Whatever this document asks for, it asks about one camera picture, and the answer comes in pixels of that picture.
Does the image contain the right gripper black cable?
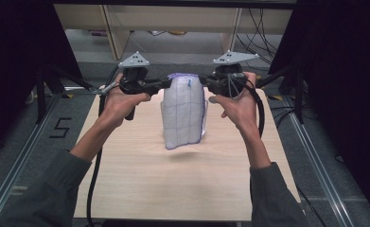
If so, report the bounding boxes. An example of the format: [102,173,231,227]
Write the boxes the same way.
[228,73,327,227]

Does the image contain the aluminium floor rail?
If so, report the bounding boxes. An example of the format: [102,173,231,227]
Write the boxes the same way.
[281,94,370,227]
[0,91,64,227]

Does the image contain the white purple-checked dishcloth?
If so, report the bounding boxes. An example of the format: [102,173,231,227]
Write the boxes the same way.
[160,73,207,150]

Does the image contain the black metal stand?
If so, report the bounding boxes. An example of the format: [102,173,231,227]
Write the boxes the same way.
[35,62,97,125]
[255,62,306,125]

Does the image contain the bundle of black floor cables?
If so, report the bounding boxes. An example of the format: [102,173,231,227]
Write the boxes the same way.
[236,8,283,71]

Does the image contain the person's left hand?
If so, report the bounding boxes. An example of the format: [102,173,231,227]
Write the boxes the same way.
[99,74,151,127]

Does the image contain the black curtain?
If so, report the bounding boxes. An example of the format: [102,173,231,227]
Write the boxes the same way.
[0,0,83,159]
[267,0,370,221]

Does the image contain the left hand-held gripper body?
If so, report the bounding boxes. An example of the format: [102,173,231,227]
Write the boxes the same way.
[118,50,163,121]

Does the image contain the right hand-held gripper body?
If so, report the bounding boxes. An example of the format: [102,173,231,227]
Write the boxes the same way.
[209,50,260,98]

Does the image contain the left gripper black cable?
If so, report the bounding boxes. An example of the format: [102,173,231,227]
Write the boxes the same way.
[86,64,119,227]

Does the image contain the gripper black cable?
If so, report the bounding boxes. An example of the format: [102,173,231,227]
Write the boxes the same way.
[86,64,119,227]
[228,73,327,227]

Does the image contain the beige wooden desk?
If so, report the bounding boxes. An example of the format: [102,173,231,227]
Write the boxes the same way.
[53,3,294,62]

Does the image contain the person's right hand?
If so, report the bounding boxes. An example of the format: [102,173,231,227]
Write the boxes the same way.
[208,71,258,131]

